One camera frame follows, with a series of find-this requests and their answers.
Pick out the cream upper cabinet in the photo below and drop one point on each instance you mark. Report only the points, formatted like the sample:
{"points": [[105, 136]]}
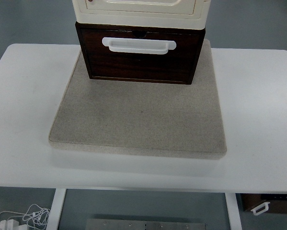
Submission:
{"points": [[179, 14]]}

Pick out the beige square cushion mat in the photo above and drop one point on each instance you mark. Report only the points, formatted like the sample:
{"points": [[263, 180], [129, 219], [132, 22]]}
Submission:
{"points": [[140, 118]]}

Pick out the white left table leg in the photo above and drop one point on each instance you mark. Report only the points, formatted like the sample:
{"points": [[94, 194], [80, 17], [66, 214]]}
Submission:
{"points": [[56, 209]]}

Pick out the white table leg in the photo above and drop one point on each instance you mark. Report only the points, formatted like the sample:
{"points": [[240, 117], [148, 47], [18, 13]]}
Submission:
{"points": [[233, 211], [56, 209]]}

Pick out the white right table leg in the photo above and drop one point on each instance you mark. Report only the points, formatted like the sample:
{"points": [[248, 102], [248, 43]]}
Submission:
{"points": [[233, 211]]}

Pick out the white power adapter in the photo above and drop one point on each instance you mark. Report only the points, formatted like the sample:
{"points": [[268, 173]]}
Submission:
{"points": [[9, 225]]}

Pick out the dark wooden cabinet frame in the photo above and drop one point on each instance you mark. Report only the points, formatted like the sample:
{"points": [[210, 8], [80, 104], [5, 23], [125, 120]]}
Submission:
{"points": [[79, 36]]}

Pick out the white drawer handle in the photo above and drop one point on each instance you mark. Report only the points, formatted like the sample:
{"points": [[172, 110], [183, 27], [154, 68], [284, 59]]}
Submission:
{"points": [[139, 46]]}

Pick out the brown box with white handle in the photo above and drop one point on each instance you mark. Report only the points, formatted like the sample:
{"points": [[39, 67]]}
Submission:
{"points": [[264, 203]]}

